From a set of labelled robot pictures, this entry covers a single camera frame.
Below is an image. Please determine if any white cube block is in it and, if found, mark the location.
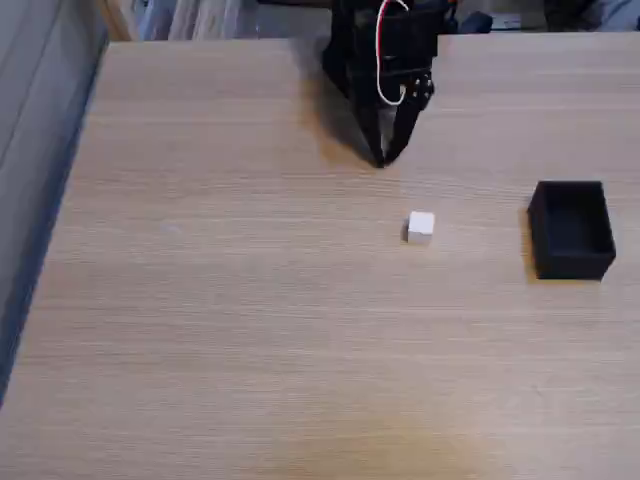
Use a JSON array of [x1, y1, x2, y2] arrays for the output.
[[400, 210, 436, 246]]

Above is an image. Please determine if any black open box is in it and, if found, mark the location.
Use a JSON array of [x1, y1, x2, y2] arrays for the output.
[[527, 180, 617, 281]]

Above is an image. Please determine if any pale hanging fabric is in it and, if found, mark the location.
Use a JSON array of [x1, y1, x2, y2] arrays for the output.
[[167, 0, 257, 41]]

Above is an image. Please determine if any blue cloth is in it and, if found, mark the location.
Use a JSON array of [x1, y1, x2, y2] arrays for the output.
[[592, 0, 640, 33]]

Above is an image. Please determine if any white and red cable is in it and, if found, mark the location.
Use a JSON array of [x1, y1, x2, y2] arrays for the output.
[[374, 0, 410, 106]]

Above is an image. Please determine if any wooden frame board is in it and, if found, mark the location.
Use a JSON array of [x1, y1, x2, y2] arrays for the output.
[[97, 0, 139, 43]]

